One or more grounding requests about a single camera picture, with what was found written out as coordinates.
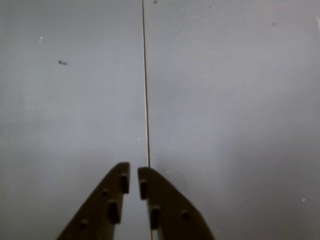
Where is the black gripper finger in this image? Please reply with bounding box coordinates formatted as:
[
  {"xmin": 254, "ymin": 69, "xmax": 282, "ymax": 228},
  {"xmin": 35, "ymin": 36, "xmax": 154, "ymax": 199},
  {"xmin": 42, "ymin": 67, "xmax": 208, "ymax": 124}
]
[
  {"xmin": 137, "ymin": 166, "xmax": 216, "ymax": 240},
  {"xmin": 56, "ymin": 162, "xmax": 131, "ymax": 240}
]

